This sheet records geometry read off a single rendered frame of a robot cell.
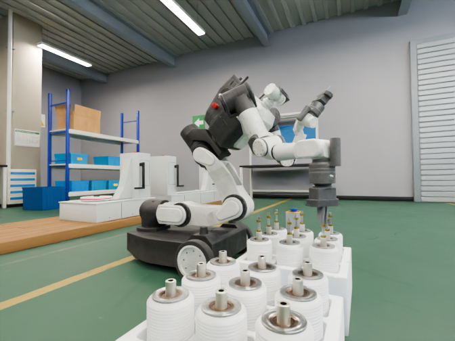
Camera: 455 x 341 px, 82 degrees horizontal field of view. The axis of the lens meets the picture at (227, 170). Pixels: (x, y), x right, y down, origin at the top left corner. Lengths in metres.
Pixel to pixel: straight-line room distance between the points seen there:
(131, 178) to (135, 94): 5.87
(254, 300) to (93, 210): 2.35
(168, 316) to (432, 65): 6.29
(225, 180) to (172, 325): 0.96
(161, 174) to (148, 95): 5.14
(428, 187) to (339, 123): 2.03
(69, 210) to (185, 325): 2.60
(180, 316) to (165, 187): 3.13
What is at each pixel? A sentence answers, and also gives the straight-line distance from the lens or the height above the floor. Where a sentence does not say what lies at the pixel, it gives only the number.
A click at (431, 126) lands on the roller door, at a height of 1.41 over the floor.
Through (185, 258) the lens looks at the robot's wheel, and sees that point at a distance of 1.34.
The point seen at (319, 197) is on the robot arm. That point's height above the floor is 0.42.
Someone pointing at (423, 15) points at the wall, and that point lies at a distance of 6.97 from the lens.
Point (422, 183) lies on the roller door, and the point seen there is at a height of 0.36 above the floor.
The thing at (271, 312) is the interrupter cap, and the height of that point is 0.25.
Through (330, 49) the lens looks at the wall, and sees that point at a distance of 6.71.
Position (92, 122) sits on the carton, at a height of 1.69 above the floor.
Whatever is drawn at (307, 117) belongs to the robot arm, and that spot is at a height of 0.84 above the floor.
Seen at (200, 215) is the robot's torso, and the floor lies 0.28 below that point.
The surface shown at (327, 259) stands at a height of 0.22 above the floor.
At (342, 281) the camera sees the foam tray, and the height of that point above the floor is 0.17.
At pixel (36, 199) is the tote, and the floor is 0.18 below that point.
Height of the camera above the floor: 0.49
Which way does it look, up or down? 2 degrees up
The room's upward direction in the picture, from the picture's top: 1 degrees counter-clockwise
